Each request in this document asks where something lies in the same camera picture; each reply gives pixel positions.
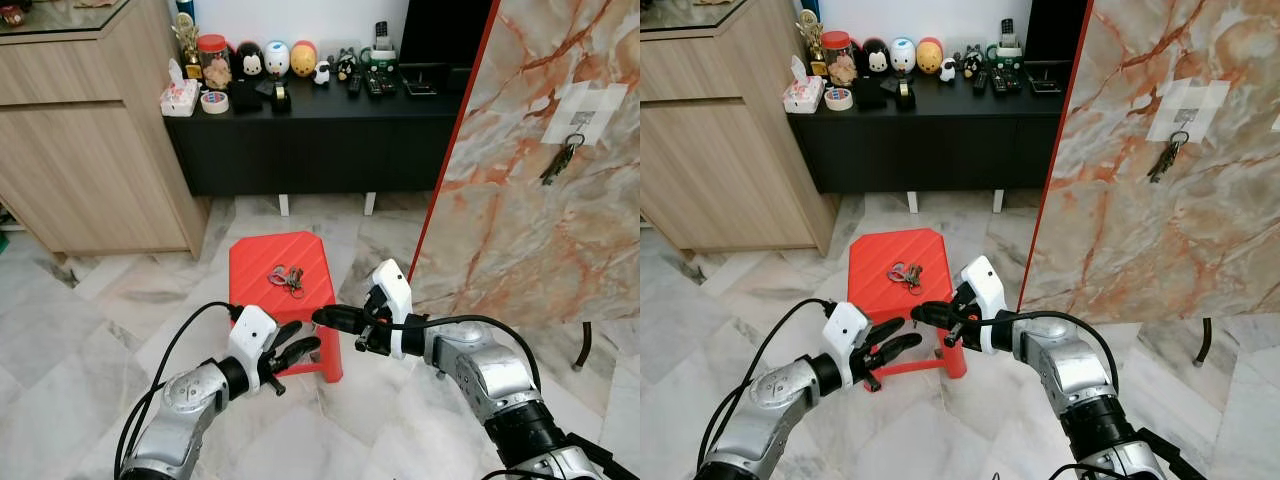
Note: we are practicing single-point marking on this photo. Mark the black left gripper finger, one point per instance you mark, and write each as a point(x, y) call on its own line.
point(897, 350)
point(287, 332)
point(885, 330)
point(300, 353)

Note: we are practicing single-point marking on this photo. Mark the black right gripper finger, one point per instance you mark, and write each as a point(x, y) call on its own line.
point(340, 313)
point(940, 308)
point(345, 325)
point(945, 321)

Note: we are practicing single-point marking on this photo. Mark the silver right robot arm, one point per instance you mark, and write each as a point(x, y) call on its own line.
point(1080, 370)
point(490, 370)

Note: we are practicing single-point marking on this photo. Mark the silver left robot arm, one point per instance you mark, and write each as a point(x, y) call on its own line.
point(770, 420)
point(180, 420)

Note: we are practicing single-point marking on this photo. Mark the steel adhesive hook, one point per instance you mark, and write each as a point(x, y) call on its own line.
point(1186, 117)
point(582, 120)

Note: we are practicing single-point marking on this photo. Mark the red plastic stool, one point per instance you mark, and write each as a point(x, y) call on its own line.
point(260, 250)
point(875, 247)

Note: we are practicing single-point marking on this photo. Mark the black low sideboard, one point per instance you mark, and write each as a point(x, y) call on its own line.
point(320, 150)
point(930, 150)

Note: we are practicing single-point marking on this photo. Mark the marble pattern table top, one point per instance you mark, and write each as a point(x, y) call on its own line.
point(1150, 240)
point(520, 230)

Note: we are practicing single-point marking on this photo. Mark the dark metal table leg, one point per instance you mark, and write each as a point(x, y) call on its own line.
point(1209, 342)
point(582, 345)

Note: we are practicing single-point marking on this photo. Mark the black tape dispenser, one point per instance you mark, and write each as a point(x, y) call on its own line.
point(281, 98)
point(905, 96)

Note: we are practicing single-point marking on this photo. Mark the black fabric pouch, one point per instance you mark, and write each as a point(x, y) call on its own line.
point(868, 96)
point(245, 98)

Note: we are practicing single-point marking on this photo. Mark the small black remote control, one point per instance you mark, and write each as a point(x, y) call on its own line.
point(354, 85)
point(980, 83)

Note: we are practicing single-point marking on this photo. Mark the black flat wallet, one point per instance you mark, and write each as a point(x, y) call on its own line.
point(890, 85)
point(265, 88)

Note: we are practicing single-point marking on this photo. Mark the large black remote control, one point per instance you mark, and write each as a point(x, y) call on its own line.
point(1006, 82)
point(380, 84)

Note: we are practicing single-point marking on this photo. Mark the white tape roll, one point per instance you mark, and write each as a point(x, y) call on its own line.
point(838, 99)
point(214, 102)

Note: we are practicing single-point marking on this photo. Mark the light wooden cabinet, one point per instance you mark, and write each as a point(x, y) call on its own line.
point(730, 150)
point(90, 150)

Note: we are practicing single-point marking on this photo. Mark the small panda plush toy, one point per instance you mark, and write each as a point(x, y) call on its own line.
point(322, 73)
point(947, 70)

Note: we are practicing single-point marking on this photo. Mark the dark key bunch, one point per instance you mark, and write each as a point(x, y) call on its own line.
point(1162, 162)
point(555, 165)

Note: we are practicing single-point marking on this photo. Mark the black bird plush toy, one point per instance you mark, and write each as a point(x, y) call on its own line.
point(346, 66)
point(972, 64)

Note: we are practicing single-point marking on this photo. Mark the pink white tissue pack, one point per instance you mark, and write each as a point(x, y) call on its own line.
point(803, 94)
point(180, 98)

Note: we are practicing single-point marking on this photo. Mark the yellow bear plush toy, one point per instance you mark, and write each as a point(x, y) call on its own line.
point(303, 60)
point(929, 56)

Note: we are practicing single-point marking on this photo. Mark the white duck plush toy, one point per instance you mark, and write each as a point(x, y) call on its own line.
point(903, 56)
point(277, 60)

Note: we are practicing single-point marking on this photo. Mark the black mouse plush toy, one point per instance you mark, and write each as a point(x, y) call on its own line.
point(876, 58)
point(249, 62)

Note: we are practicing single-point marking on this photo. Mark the clear jar with red lid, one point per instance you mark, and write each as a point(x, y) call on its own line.
point(214, 62)
point(840, 60)

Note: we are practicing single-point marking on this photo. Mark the gold trophy ornament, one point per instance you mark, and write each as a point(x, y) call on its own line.
point(814, 42)
point(186, 45)

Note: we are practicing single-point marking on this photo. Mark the black television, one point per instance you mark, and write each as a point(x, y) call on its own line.
point(440, 30)
point(1055, 30)

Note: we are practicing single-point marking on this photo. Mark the white tape patch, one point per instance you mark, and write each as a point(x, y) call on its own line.
point(1210, 98)
point(605, 100)

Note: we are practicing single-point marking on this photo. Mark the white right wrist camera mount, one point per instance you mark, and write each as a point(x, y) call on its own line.
point(988, 285)
point(393, 290)

